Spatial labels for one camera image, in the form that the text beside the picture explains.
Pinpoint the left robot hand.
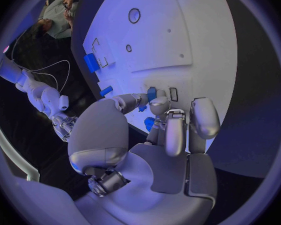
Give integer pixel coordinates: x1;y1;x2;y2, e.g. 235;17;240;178
67;88;222;225

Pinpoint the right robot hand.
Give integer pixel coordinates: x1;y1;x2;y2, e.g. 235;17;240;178
51;114;80;143

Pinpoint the blue plug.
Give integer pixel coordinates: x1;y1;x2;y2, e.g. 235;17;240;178
146;86;158;103

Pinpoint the white task board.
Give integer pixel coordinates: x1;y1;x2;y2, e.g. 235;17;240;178
82;0;239;155

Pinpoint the blue gear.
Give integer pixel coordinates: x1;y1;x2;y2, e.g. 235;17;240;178
143;116;157;133

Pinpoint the blue block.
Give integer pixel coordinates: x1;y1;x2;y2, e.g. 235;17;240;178
83;52;102;74

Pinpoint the person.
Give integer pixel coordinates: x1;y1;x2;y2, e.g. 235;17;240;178
34;0;80;40

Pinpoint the white cable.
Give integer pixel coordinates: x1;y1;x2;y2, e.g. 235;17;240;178
9;27;72;95
28;71;60;94

